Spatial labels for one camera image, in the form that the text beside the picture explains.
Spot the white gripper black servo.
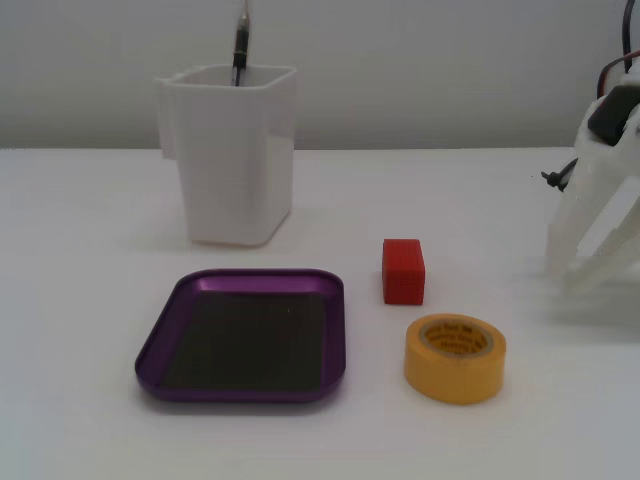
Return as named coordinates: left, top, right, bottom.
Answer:
left=545, top=67, right=640, bottom=297

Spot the red cube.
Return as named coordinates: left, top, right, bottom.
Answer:
left=381, top=238, right=427, bottom=306

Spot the yellow tape roll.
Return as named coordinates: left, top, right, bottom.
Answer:
left=403, top=312, right=508, bottom=406

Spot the purple metal tray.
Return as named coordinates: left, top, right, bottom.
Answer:
left=133, top=268, right=348, bottom=405

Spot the white plastic pen holder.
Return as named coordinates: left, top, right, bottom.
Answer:
left=154, top=63, right=299, bottom=248

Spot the black pen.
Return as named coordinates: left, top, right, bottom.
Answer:
left=230, top=0, right=252, bottom=88

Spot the red and black cable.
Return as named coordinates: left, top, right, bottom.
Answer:
left=596, top=0, right=640, bottom=97

